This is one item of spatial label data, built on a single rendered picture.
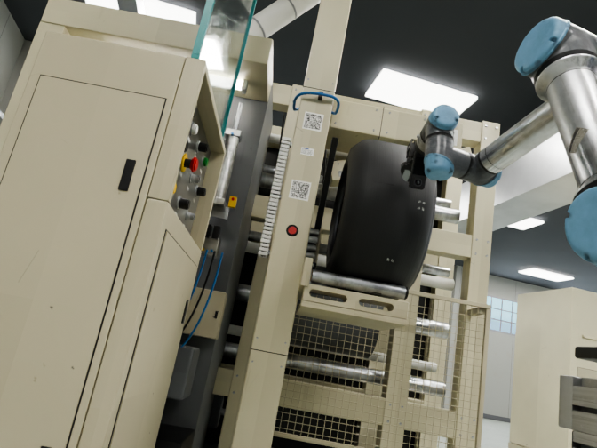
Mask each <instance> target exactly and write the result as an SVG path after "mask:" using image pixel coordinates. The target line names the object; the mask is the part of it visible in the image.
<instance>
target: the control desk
mask: <svg viewBox="0 0 597 448"><path fill-rule="evenodd" d="M225 154H226V149H225V145H224V141H223V137H222V132H221V128H220V124H219V117H218V112H217V109H216V104H215V100H214V96H213V92H212V88H211V80H210V77H209V72H208V68H207V64H206V60H199V59H194V58H188V57H187V58H185V57H182V56H177V55H172V54H168V53H163V52H154V51H150V50H145V49H140V48H135V47H130V46H126V45H121V44H112V43H108V42H103V41H99V40H94V39H89V38H84V37H80V36H71V35H66V34H61V33H57V32H52V31H46V33H45V36H44V40H43V41H42V44H41V47H40V49H39V52H38V54H37V56H36V61H35V63H34V66H33V68H32V70H31V73H30V76H29V78H28V82H27V84H26V87H25V90H24V92H23V94H22V97H21V99H20V104H19V106H18V108H17V110H16V113H15V116H14V118H13V120H12V124H11V127H10V130H9V131H8V134H7V137H6V139H5V142H4V145H3V148H2V151H1V153H0V448H155V442H156V439H157V435H158V431H159V428H160V424H161V419H162V416H163V409H164V406H165V402H166V397H167V394H168V390H169V386H170V383H171V376H172V372H173V368H174V365H175V361H176V357H177V354H178V349H179V343H180V339H181V335H182V332H183V327H184V323H185V320H186V316H187V310H188V305H189V301H190V298H191V294H192V291H193V287H194V283H195V276H196V272H197V269H198V265H199V261H200V257H201V253H202V252H201V250H202V249H203V243H204V239H205V236H206V232H207V228H208V225H209V220H210V216H211V210H212V206H213V203H214V198H215V195H216V191H217V187H218V184H219V176H220V173H221V169H222V165H223V162H224V158H225Z"/></svg>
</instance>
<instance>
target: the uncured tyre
mask: <svg viewBox="0 0 597 448"><path fill-rule="evenodd" d="M407 147H408V146H404V145H400V144H395V143H391V142H385V141H381V140H362V141H360V142H359V143H357V144H356V145H354V146H352V147H351V149H350V151H349V153H348V156H347V158H346V162H345V164H344V167H343V170H342V173H341V176H340V180H339V184H338V191H337V194H336V199H335V204H334V208H333V213H332V217H331V223H330V233H329V239H328V245H327V254H326V272H331V273H335V274H341V275H345V276H353V277H359V278H363V279H368V280H372V281H378V282H382V283H387V284H396V285H400V286H405V287H408V288H409V289H410V288H411V286H412V285H413V284H414V283H415V281H416V279H417V277H418V274H419V272H420V270H421V268H422V266H423V263H424V260H425V257H426V253H427V249H428V246H429V243H430V239H431V235H432V230H433V225H434V215H435V209H436V199H437V180H430V179H428V178H427V177H426V184H425V188H424V189H422V190H419V189H414V188H410V187H409V182H408V181H405V180H404V179H403V178H402V174H401V165H402V163H403V162H406V161H407V159H408V158H406V152H407ZM373 180H374V181H378V182H384V183H388V184H393V186H392V185H387V184H382V183H377V182H373ZM418 199H422V200H425V201H426V210H425V212H420V211H416V210H417V203H418ZM386 256H389V257H395V261H394V264H391V263H386V262H385V261H386Z"/></svg>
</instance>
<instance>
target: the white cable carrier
mask: <svg viewBox="0 0 597 448"><path fill-rule="evenodd" d="M291 144H292V142H291V138H287V137H282V142H281V146H280V151H279V156H278V160H277V164H276V168H275V176H274V181H273V186H272V190H271V194H270V198H269V202H268V207H267V215H266V218H265V223H264V227H263V232H262V236H261V240H260V242H261V243H260V247H259V253H258V255H259V257H262V258H267V255H269V254H270V251H269V246H270V242H271V237H272V233H273V229H274V224H275V216H276V211H277V206H278V202H279V199H280V200H281V196H282V195H280V194H281V189H282V184H283V175H284V172H285V167H286V164H287V159H288V154H289V148H291Z"/></svg>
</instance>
